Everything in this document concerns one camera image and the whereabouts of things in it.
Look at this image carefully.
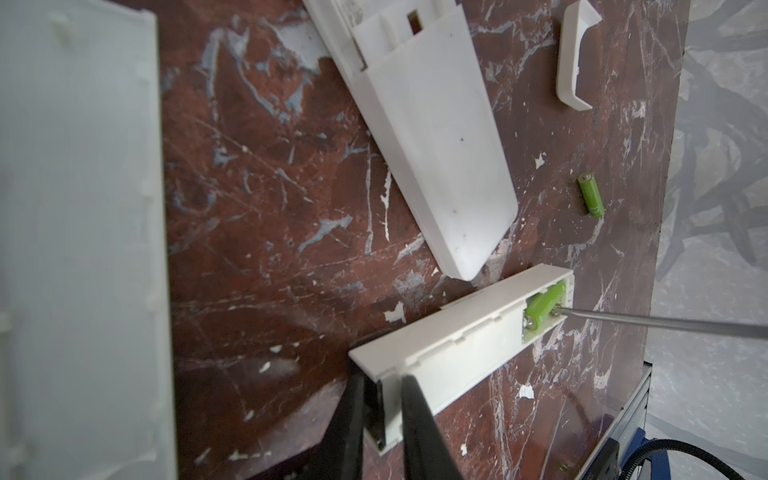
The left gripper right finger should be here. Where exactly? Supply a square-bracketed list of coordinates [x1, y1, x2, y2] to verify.
[401, 375, 463, 480]

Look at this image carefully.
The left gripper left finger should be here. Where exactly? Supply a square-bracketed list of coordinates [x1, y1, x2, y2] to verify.
[302, 367, 366, 480]

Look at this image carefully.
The slim white remote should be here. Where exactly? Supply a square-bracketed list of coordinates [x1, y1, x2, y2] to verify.
[349, 264, 575, 454]

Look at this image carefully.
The green battery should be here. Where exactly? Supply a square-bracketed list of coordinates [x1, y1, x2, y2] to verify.
[578, 173, 605, 218]
[523, 281, 566, 331]

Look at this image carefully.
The slim remote back cover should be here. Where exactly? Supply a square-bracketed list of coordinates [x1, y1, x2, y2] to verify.
[1, 1, 178, 479]

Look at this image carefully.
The white remote control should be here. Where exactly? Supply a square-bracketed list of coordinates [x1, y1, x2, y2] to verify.
[306, 1, 518, 281]

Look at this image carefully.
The white battery cover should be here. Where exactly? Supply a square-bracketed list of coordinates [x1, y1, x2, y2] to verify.
[556, 0, 602, 112]

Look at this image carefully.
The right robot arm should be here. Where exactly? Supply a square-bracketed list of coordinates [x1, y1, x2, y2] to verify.
[616, 429, 744, 480]

